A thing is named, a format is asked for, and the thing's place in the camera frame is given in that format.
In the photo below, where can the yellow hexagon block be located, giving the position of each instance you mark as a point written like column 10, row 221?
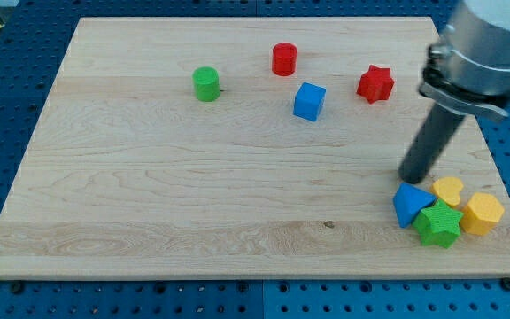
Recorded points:
column 481, row 214

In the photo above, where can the red cylinder block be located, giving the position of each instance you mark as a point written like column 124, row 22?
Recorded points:
column 284, row 59

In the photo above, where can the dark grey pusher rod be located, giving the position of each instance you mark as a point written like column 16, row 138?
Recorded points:
column 433, row 136

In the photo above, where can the blue triangle block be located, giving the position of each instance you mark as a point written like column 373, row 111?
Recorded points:
column 409, row 201

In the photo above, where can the wooden board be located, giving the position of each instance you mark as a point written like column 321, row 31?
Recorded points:
column 128, row 176

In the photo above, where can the green star block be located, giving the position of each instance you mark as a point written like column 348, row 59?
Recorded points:
column 438, row 224

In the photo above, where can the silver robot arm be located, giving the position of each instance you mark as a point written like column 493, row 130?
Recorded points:
column 467, row 72

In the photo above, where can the red star block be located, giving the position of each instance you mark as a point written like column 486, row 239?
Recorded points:
column 375, row 84

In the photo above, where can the yellow heart block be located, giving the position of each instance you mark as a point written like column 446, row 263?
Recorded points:
column 448, row 189

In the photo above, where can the green cylinder block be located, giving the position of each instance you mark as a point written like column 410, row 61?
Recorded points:
column 206, row 83

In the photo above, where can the blue cube block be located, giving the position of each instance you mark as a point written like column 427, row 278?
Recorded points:
column 309, row 101

